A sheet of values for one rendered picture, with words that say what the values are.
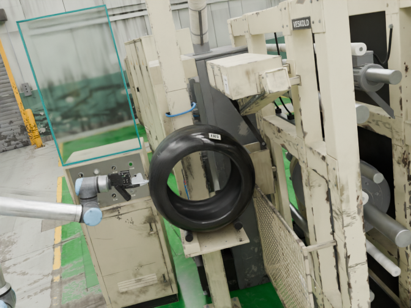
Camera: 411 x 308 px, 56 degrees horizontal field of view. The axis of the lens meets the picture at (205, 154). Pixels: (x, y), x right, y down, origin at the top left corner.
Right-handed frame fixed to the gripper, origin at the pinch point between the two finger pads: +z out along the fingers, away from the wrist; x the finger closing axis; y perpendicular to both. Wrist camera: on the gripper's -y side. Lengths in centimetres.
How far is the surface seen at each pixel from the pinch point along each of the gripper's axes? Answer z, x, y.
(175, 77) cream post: 23, 27, 52
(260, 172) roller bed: 69, 20, -9
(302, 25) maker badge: 70, -45, 75
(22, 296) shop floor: -128, 124, -140
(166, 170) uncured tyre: 11.2, -12.0, 9.8
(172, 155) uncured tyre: 15.0, -11.7, 17.1
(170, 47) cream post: 21, 27, 69
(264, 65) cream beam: 57, -35, 59
